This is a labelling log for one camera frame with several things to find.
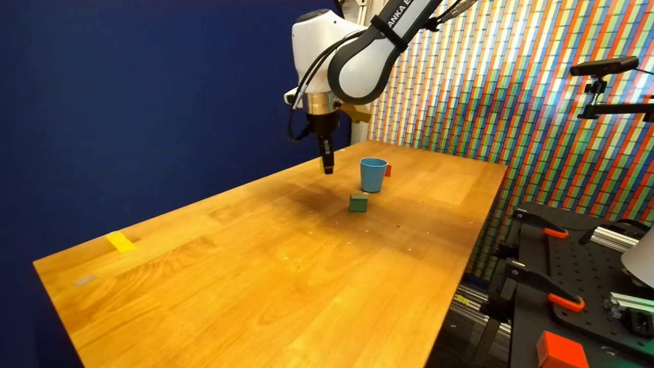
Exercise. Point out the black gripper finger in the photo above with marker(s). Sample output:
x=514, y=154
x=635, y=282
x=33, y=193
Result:
x=328, y=155

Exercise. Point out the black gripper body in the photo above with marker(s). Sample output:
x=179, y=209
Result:
x=324, y=126

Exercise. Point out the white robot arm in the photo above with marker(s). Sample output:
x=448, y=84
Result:
x=345, y=64

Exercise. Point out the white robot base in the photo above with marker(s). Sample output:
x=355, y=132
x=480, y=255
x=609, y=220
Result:
x=640, y=261

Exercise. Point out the blue cup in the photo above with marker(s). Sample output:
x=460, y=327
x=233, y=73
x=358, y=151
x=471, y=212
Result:
x=373, y=175

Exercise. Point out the green block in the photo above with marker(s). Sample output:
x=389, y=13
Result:
x=358, y=202

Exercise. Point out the red block behind cup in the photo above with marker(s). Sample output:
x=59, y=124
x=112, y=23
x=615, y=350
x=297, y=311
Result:
x=389, y=171

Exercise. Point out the yellow tape strip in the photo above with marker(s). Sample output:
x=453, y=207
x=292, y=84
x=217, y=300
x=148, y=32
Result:
x=119, y=241

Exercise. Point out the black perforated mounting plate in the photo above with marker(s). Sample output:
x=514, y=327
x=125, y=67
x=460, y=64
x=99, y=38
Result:
x=584, y=268

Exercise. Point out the red box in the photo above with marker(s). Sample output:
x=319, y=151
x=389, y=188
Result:
x=561, y=353

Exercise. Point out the lower orange-handled clamp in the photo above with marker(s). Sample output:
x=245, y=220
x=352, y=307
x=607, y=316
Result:
x=554, y=292

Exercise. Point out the orange-handled clamp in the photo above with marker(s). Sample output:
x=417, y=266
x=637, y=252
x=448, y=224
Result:
x=545, y=226
x=554, y=292

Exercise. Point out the upper orange-handled clamp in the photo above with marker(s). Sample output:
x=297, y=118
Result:
x=545, y=226

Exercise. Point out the black camera on stand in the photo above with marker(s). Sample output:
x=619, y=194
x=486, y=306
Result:
x=597, y=69

